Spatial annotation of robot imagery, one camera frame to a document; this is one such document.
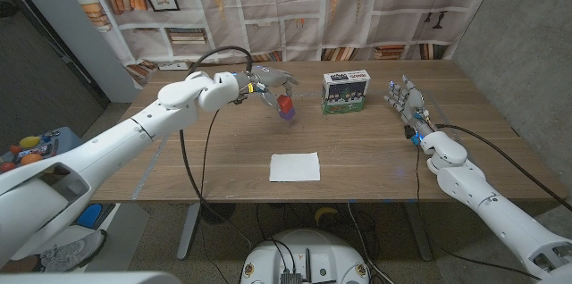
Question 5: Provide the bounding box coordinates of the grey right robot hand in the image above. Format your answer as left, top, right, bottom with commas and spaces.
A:
383, 74, 435, 136

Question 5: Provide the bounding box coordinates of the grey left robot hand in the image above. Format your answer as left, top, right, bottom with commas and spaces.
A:
231, 65, 299, 110

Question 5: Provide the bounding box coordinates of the Peanuts puzzle box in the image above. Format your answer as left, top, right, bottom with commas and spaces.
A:
321, 69, 372, 116

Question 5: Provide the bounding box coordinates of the orange toy ball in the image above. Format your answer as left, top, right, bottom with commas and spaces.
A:
20, 153, 44, 167

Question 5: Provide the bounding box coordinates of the printed bookshelf backdrop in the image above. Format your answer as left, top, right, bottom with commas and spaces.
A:
55, 0, 501, 88

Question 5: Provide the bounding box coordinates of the white paper sheet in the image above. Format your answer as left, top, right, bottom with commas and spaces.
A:
269, 152, 322, 183

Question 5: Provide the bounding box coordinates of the white power strip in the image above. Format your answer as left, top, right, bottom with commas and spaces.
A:
156, 61, 192, 71

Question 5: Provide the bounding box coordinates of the dark grey table leg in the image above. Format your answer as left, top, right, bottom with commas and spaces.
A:
404, 202, 433, 262

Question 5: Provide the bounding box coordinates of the yellow curved floor object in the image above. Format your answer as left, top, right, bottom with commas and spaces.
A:
314, 206, 340, 226

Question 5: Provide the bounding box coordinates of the black round floor object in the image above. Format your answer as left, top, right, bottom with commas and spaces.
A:
199, 203, 237, 225

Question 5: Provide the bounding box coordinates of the white robot torso base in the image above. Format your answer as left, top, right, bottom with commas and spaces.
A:
240, 229, 371, 284

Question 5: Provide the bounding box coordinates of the light grey table leg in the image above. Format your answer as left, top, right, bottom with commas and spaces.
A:
177, 203, 201, 262

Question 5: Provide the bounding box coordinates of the blue grey stool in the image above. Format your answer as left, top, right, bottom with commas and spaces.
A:
0, 126, 84, 178

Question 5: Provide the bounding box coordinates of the blue foot pedal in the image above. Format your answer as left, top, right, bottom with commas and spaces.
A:
76, 203, 103, 230

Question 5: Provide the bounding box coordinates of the grey sneaker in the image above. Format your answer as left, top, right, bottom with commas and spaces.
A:
38, 229, 107, 273

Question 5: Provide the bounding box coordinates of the white robot chest edge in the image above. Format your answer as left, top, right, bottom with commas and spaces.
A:
0, 271, 182, 284

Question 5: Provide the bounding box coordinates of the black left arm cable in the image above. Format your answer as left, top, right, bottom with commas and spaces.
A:
178, 46, 254, 284

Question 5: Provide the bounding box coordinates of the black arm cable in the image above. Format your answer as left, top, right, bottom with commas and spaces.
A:
435, 122, 572, 213
178, 46, 254, 284

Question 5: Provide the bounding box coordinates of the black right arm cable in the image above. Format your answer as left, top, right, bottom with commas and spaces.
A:
435, 122, 572, 213

